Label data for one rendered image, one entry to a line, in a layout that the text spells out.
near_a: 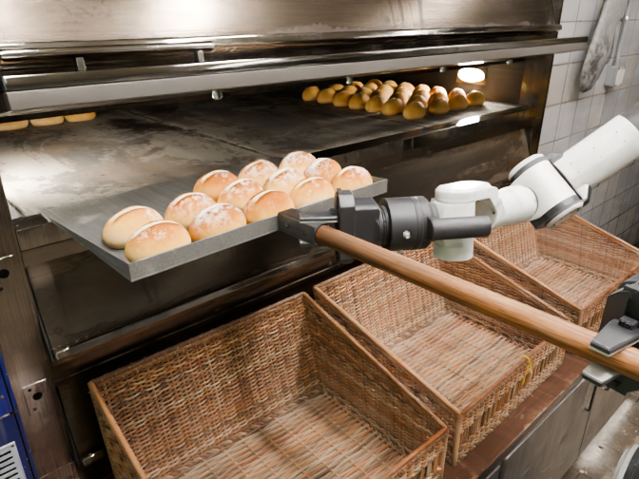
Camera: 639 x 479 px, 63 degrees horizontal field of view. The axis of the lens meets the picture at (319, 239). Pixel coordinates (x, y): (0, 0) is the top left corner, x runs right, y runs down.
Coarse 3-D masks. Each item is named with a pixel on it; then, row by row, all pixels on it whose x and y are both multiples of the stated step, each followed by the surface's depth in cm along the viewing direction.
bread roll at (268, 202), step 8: (264, 192) 88; (272, 192) 88; (280, 192) 89; (256, 200) 86; (264, 200) 86; (272, 200) 87; (280, 200) 88; (288, 200) 89; (248, 208) 86; (256, 208) 86; (264, 208) 86; (272, 208) 86; (280, 208) 87; (288, 208) 89; (248, 216) 86; (256, 216) 86; (264, 216) 86
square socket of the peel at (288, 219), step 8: (280, 216) 85; (288, 216) 84; (296, 216) 84; (280, 224) 86; (288, 224) 84; (296, 224) 83; (304, 224) 81; (312, 224) 80; (320, 224) 81; (328, 224) 82; (288, 232) 85; (296, 232) 83; (304, 232) 81; (312, 232) 80; (304, 240) 82; (312, 240) 81
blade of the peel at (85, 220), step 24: (240, 168) 119; (144, 192) 103; (168, 192) 103; (360, 192) 99; (384, 192) 105; (48, 216) 91; (72, 216) 91; (96, 216) 91; (96, 240) 82; (192, 240) 82; (216, 240) 78; (240, 240) 82; (120, 264) 71; (144, 264) 71; (168, 264) 74
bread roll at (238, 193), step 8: (232, 184) 92; (240, 184) 92; (248, 184) 93; (256, 184) 94; (224, 192) 91; (232, 192) 91; (240, 192) 91; (248, 192) 92; (256, 192) 93; (224, 200) 91; (232, 200) 91; (240, 200) 91; (248, 200) 92; (240, 208) 91
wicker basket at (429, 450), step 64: (256, 320) 124; (320, 320) 130; (128, 384) 106; (192, 384) 115; (256, 384) 125; (320, 384) 138; (128, 448) 91; (256, 448) 120; (320, 448) 120; (384, 448) 120
